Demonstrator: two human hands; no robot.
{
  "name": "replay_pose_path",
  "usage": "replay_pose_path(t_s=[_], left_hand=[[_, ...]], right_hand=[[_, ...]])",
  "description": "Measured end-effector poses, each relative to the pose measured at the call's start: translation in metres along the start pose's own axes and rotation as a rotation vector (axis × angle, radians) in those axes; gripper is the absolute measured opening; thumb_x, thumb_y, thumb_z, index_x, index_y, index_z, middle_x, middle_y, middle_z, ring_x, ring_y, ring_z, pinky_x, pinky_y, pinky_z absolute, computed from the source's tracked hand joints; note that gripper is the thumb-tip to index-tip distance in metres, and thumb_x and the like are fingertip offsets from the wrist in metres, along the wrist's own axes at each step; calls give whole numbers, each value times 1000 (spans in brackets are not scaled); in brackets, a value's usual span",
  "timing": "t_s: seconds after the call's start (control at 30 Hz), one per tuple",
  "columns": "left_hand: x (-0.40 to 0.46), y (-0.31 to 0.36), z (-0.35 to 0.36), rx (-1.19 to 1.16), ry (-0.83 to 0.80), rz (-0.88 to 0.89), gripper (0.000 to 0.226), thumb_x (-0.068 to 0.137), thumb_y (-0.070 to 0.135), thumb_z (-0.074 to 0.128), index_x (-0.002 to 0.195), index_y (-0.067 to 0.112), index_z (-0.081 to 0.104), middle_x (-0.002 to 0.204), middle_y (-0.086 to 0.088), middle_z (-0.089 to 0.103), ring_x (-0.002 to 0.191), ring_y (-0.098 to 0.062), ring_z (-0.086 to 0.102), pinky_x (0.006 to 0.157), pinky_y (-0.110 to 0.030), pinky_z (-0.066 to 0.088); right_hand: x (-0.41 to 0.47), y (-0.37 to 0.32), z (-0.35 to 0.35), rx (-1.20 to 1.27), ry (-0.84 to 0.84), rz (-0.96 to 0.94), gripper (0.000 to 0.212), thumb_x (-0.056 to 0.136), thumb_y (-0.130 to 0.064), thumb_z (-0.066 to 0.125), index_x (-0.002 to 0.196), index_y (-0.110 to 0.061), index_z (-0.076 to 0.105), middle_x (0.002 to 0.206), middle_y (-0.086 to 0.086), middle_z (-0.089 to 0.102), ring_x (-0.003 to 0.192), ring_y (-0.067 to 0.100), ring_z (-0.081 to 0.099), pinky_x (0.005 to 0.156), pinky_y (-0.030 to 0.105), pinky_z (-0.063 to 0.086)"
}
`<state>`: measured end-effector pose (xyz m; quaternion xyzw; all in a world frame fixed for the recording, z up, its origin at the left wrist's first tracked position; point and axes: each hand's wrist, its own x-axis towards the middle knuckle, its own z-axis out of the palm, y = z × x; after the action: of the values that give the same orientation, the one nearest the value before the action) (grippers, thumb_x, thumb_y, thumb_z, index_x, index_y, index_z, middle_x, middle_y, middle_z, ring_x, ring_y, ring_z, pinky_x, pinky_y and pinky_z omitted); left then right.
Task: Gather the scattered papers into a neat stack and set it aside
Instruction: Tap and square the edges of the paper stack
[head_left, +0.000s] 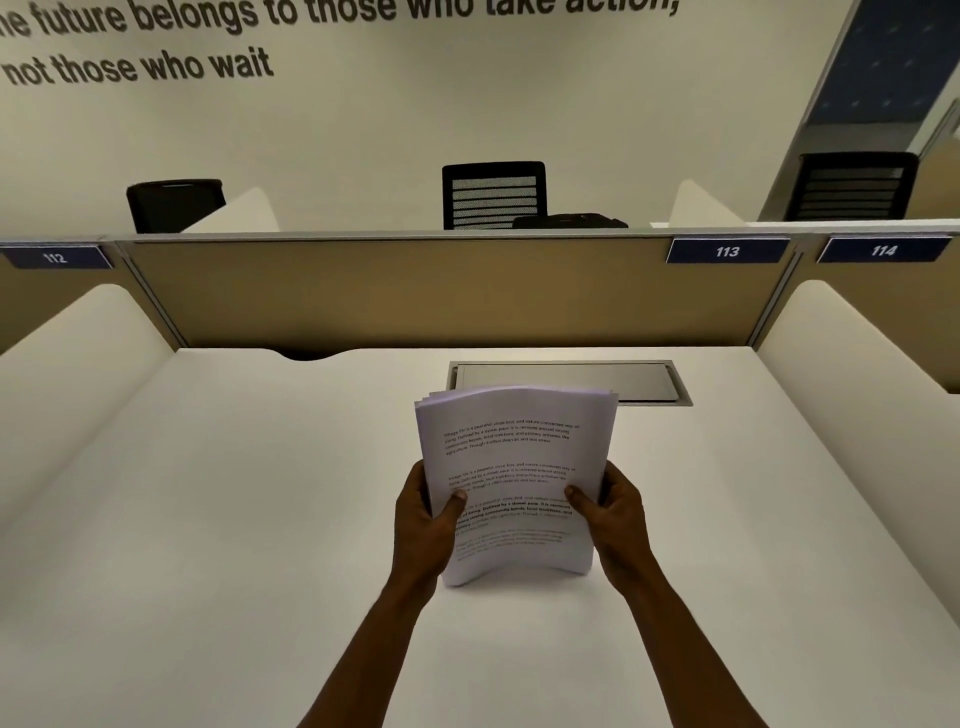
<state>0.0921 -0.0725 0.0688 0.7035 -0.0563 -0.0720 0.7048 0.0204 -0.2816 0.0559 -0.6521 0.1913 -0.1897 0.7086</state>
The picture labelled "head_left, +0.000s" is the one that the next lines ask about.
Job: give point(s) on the person's left hand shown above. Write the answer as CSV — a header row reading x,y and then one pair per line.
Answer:
x,y
420,540

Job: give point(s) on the person's right hand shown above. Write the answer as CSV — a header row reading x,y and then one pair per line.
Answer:
x,y
619,532

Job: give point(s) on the gathered stack of printed papers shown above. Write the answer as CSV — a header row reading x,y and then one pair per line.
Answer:
x,y
517,420

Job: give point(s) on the person's left forearm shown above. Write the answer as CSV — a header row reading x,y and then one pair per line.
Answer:
x,y
367,660

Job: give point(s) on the person's right forearm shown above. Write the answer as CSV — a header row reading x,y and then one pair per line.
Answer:
x,y
690,660

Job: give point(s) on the white desk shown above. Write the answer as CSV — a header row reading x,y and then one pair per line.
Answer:
x,y
225,525

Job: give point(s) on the blue desk number plate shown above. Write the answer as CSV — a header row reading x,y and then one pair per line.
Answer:
x,y
883,250
54,258
727,251

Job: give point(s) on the beige partition panel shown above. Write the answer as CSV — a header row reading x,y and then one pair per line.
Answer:
x,y
412,300
45,292
922,300

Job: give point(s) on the white curved side divider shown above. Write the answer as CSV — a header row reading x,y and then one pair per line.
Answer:
x,y
75,375
697,206
244,214
862,420

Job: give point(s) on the black bag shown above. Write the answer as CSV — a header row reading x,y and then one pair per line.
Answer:
x,y
570,221

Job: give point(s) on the black slatted office chair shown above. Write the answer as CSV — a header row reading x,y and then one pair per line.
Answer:
x,y
495,171
855,161

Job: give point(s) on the black solid office chair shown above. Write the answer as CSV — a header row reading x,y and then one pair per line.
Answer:
x,y
172,206

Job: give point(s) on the grey framed beige partition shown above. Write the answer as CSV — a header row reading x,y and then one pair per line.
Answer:
x,y
941,187

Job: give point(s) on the blue dotted wall panel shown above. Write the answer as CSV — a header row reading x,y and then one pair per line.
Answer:
x,y
877,60

